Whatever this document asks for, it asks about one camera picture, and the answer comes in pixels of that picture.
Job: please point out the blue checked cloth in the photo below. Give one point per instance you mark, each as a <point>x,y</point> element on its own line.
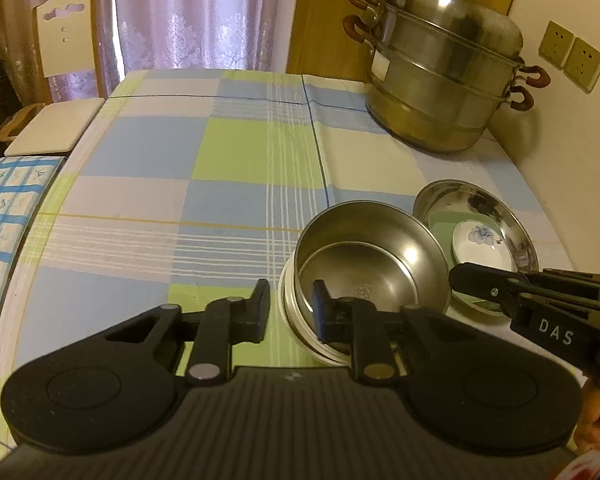
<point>5,220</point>

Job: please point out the green square plate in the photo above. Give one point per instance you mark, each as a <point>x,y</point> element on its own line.
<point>440,227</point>

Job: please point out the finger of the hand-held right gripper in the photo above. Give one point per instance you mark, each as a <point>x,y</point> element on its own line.
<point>472,280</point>
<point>580,280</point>

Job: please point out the small floral dish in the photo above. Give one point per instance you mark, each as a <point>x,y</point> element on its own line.
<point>480,241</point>

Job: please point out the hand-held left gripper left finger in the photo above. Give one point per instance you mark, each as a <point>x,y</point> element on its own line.
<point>265,312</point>

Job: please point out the stainless steel steamer pot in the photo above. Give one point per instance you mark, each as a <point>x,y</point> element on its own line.
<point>430,75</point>

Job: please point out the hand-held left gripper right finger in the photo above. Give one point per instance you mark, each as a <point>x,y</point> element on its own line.
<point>319,312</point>

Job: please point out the white ceramic bowl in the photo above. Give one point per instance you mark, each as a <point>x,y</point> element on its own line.
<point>283,300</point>

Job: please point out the white wooden chair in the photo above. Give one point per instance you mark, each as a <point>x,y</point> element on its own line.
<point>62,115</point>

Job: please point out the round stainless steel plate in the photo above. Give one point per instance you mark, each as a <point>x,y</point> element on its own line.
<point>460,200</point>

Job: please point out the lilac patterned curtain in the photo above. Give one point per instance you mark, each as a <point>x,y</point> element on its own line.
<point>190,15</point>

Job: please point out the beige wall socket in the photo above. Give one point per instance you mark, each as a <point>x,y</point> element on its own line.
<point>584,64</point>
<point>555,44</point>

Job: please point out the checked pastel tablecloth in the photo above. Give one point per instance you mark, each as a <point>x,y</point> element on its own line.
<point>155,200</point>

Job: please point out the stainless steel bowl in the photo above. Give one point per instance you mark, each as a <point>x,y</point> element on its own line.
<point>385,250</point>

